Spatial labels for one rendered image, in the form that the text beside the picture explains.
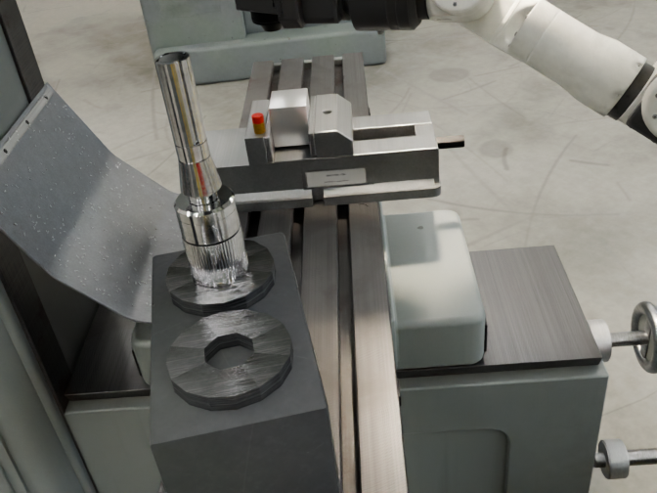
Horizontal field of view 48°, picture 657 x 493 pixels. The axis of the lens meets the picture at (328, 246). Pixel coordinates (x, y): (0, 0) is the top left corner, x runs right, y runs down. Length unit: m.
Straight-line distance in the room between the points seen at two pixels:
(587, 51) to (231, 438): 0.54
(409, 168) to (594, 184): 1.92
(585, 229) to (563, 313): 1.50
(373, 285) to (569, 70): 0.33
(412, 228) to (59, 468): 0.65
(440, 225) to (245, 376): 0.72
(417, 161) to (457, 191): 1.80
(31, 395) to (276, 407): 0.65
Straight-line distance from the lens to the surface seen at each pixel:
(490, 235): 2.59
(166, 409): 0.52
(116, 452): 1.21
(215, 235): 0.56
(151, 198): 1.20
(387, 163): 1.03
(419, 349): 1.03
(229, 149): 1.09
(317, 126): 1.02
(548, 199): 2.80
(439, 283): 1.07
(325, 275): 0.91
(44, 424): 1.15
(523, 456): 1.21
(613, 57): 0.83
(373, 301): 0.87
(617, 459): 1.25
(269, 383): 0.51
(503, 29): 0.89
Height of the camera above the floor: 1.48
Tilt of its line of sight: 35 degrees down
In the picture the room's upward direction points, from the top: 7 degrees counter-clockwise
